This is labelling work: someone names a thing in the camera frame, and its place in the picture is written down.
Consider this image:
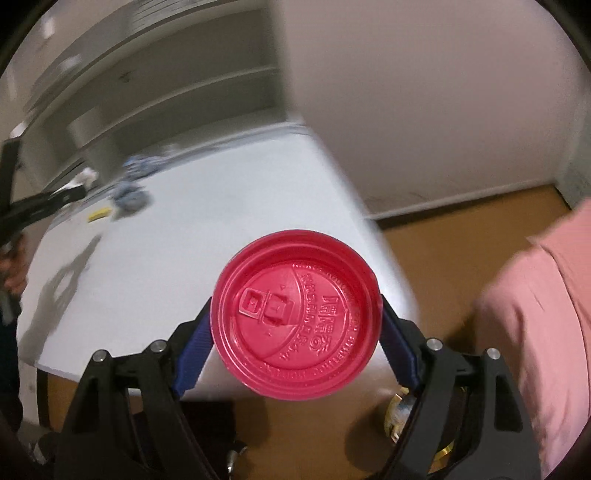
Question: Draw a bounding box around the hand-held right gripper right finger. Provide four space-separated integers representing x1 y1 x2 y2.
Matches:
379 295 542 480

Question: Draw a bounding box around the white desk hutch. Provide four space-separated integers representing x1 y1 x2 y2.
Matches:
21 0 308 185

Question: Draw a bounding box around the person's left hand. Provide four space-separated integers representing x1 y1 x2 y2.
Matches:
0 233 29 295

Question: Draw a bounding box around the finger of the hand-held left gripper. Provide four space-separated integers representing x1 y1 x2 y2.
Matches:
16 186 87 221

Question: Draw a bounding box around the pink cloth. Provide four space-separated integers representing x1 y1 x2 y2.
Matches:
475 198 591 478

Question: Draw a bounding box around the white cup with red lid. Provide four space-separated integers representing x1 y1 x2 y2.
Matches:
210 229 384 400

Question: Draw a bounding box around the blue wrapper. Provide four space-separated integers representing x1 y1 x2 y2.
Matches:
124 152 172 179

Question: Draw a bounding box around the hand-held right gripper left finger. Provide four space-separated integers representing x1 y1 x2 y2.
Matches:
54 300 236 480

